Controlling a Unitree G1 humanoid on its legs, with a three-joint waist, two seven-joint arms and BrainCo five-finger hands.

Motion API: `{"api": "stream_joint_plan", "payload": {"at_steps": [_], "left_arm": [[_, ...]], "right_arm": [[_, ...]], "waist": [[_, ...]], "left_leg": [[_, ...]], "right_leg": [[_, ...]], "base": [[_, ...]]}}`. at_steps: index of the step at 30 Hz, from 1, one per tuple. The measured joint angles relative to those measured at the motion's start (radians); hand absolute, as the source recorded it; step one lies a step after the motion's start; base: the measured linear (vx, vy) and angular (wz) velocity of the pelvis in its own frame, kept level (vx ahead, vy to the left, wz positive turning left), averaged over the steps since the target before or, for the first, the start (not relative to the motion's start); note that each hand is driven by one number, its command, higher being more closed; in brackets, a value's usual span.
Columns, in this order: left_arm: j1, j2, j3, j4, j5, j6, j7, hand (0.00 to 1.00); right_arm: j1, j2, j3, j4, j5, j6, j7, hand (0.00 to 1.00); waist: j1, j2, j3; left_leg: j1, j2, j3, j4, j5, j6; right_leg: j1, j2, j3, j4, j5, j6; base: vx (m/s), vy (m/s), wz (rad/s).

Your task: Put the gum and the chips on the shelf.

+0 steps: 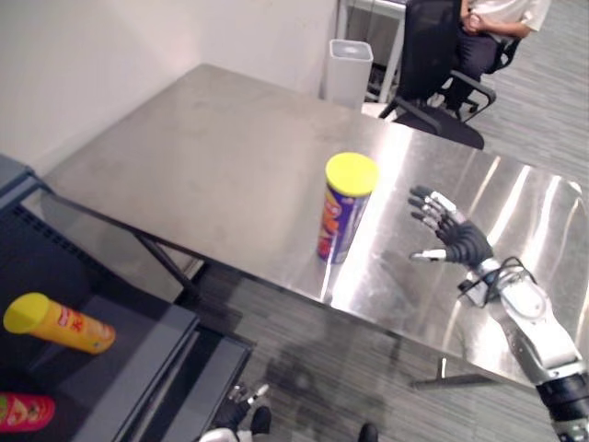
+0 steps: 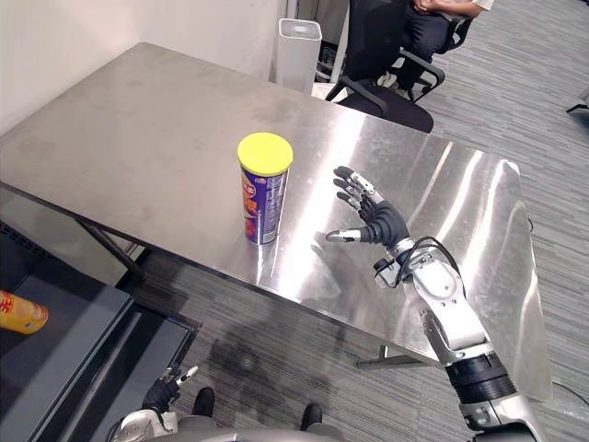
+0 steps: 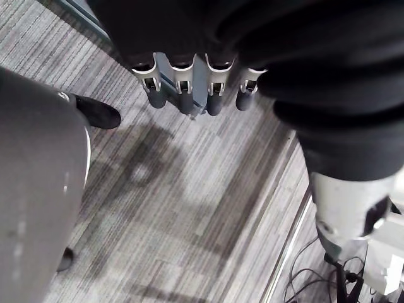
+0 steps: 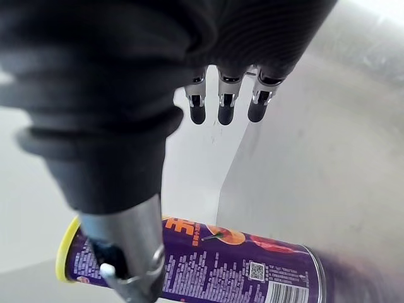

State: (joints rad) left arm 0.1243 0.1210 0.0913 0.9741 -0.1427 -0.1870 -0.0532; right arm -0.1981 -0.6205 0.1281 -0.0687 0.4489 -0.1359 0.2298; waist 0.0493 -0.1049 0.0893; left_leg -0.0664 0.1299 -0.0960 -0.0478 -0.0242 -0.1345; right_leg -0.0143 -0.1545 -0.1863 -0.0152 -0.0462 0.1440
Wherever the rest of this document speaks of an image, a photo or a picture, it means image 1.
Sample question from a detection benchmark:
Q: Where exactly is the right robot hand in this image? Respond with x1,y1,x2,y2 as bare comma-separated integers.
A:
407,185,494,265

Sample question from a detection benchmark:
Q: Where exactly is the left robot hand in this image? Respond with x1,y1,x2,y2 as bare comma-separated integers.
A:
215,383,270,433

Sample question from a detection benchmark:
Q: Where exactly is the purple chips can yellow lid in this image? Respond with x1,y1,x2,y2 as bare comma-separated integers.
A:
317,152,380,265

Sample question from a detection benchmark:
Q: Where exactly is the dark grey metal shelf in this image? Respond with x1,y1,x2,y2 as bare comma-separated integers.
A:
0,154,255,442

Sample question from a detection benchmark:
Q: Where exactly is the orange chips can yellow lid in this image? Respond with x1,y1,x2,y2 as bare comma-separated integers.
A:
3,292,117,355

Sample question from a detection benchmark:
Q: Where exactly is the red chips can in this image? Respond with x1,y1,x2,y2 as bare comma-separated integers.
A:
0,391,56,434

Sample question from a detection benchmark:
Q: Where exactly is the robot left dark foot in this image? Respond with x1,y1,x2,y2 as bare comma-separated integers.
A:
248,405,272,436

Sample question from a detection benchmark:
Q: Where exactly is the stainless steel table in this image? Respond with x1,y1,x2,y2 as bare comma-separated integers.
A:
41,63,585,392

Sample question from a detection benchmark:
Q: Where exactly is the black office chair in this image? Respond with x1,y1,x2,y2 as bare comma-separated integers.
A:
377,0,524,151

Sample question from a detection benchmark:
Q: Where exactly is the white trash bin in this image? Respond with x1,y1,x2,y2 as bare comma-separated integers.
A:
325,39,375,111

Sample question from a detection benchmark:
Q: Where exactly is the person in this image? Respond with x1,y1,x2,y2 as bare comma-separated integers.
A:
444,0,552,110

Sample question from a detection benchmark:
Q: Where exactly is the white desk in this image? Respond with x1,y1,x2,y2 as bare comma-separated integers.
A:
334,0,410,103

